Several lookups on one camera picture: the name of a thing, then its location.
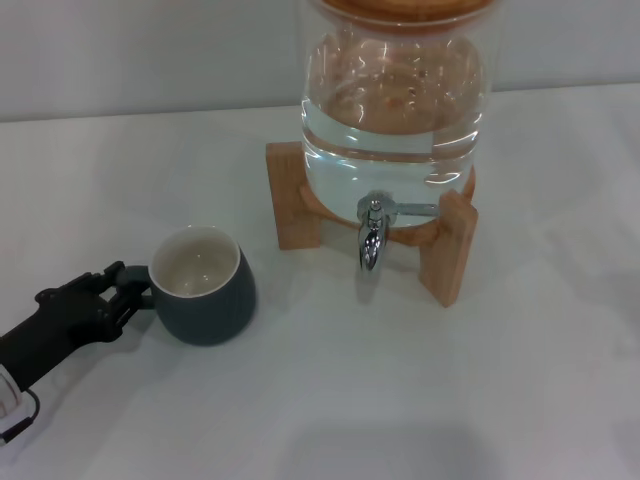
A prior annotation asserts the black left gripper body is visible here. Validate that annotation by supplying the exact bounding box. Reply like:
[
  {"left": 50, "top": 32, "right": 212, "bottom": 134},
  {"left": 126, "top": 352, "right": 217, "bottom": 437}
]
[{"left": 0, "top": 272, "right": 115, "bottom": 391}]

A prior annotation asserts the black ceramic cup white inside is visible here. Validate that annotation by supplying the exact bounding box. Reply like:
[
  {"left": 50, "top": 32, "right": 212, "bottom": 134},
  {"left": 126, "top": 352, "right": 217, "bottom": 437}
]
[{"left": 122, "top": 225, "right": 259, "bottom": 347}]

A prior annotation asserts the chrome faucet with lever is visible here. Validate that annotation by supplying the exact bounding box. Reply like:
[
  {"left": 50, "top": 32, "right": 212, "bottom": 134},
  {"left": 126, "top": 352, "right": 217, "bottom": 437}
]
[{"left": 355, "top": 190, "right": 440, "bottom": 275}]

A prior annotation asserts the wooden dispenser stand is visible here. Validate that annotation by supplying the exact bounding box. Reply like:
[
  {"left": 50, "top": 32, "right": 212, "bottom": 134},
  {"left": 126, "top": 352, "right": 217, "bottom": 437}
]
[{"left": 265, "top": 141, "right": 480, "bottom": 307}]

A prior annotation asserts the glass water dispenser jar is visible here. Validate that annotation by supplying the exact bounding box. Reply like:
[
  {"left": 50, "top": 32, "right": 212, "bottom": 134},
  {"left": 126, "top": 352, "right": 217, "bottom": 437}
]
[{"left": 299, "top": 0, "right": 497, "bottom": 229}]

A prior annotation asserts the wooden jar lid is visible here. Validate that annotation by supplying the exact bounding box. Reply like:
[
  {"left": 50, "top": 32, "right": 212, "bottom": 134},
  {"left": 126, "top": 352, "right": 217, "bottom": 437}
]
[{"left": 314, "top": 0, "right": 494, "bottom": 26}]

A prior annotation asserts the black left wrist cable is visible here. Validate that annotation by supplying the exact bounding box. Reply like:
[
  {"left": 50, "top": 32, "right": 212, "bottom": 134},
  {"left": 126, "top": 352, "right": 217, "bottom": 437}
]
[{"left": 0, "top": 388, "right": 43, "bottom": 446}]

